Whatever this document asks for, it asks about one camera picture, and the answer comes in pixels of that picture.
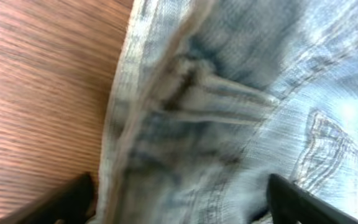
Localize light blue denim shorts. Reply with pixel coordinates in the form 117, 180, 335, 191
93, 0, 358, 223

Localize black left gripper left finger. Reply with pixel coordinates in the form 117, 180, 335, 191
0, 172, 95, 224

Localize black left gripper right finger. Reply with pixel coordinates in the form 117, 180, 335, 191
266, 174, 358, 224

